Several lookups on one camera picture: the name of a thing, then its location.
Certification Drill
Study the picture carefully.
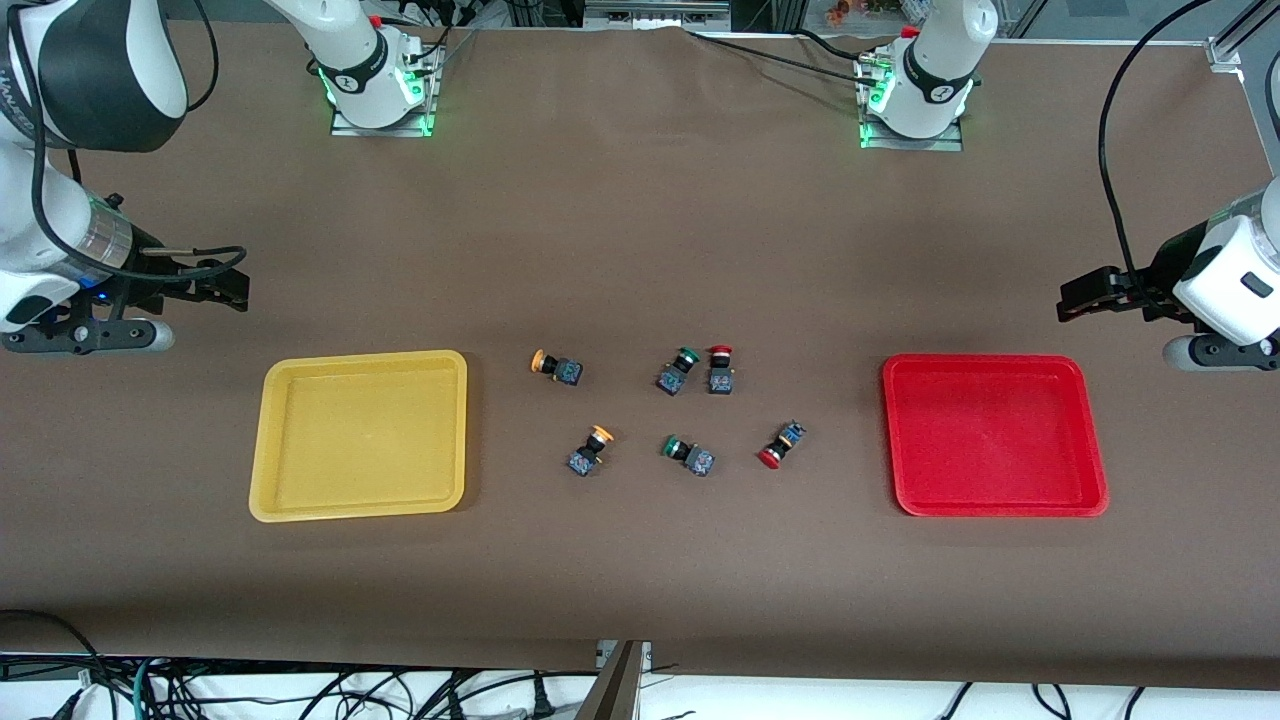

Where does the yellow push button switch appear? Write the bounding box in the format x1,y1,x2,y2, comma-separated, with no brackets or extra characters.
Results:
530,349,584,388
567,425,614,478

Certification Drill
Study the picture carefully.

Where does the red button blue yellow block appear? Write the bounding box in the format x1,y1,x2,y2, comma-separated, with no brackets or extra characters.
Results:
757,421,808,471

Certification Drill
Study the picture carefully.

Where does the red plastic tray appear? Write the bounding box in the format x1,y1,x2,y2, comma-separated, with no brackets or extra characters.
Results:
881,353,1110,518

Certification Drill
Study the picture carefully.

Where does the yellow plastic tray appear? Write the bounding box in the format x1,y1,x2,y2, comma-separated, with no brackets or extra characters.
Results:
248,349,469,523

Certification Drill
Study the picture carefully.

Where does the brown table cover sheet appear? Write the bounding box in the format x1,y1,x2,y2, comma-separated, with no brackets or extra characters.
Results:
0,20,1280,691

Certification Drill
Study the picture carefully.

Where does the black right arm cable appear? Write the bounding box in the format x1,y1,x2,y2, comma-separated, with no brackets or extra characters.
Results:
5,0,249,286

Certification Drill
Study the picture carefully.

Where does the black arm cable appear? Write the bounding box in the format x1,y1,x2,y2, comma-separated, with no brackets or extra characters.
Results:
5,0,249,286
1098,0,1216,313

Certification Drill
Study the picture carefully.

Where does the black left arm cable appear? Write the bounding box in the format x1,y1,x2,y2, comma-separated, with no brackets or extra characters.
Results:
1098,0,1216,313

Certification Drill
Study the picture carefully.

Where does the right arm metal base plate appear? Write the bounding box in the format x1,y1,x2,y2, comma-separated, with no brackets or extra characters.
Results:
330,40,438,138

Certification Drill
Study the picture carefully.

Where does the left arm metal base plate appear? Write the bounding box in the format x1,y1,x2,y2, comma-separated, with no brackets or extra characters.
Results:
858,55,966,153

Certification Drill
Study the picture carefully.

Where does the black cable on table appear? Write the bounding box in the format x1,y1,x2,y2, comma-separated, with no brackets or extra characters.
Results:
685,28,886,86

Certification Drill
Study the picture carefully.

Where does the teal cable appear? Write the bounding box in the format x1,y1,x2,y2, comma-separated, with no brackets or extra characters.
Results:
130,655,166,720

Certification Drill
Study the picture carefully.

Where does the green push button switch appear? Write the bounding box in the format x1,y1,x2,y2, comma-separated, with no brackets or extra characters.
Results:
656,346,701,397
662,435,717,478

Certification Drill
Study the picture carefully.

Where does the silver aluminium frame rail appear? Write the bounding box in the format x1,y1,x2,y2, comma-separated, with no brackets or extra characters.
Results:
583,0,731,29

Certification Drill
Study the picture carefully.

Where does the metal table leg post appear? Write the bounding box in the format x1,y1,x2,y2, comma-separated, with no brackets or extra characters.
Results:
575,640,651,720

